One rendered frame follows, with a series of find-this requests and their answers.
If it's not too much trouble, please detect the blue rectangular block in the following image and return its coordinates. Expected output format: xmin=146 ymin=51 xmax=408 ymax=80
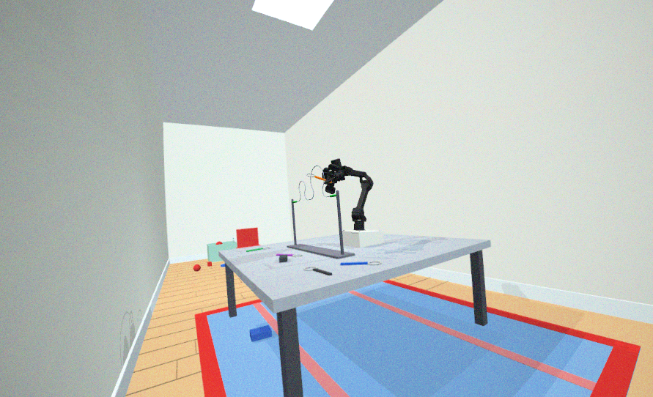
xmin=250 ymin=325 xmax=272 ymax=342

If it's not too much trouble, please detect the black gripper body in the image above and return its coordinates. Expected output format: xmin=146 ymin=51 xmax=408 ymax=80
xmin=325 ymin=164 xmax=342 ymax=194

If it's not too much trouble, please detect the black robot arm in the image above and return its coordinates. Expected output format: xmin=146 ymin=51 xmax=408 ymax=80
xmin=322 ymin=158 xmax=374 ymax=231

